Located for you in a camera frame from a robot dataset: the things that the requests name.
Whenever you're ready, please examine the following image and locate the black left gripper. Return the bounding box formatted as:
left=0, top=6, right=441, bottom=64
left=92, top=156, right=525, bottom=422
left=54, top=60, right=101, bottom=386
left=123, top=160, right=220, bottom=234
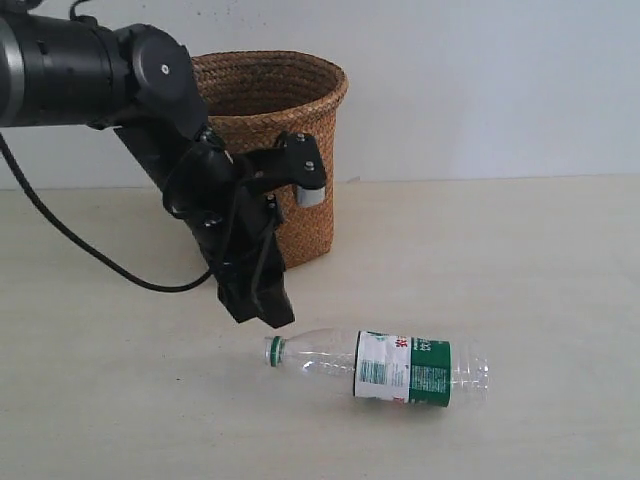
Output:
left=162, top=134, right=295, bottom=329

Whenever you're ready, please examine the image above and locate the clear plastic bottle green label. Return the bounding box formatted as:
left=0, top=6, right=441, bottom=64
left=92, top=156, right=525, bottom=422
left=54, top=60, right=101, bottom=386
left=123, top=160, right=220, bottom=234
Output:
left=263, top=328, right=490, bottom=408

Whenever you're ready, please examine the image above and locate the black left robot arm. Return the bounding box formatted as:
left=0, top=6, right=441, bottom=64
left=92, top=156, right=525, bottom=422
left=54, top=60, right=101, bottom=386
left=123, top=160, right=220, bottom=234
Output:
left=1, top=1, right=295, bottom=328

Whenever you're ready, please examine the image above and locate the brown woven wicker basket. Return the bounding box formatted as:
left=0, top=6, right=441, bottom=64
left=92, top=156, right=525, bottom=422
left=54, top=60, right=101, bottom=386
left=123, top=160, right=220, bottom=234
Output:
left=192, top=50, right=349, bottom=268

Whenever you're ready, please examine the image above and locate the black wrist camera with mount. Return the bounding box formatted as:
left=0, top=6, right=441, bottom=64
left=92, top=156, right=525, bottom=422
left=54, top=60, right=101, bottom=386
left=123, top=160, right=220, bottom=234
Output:
left=239, top=131, right=328, bottom=208

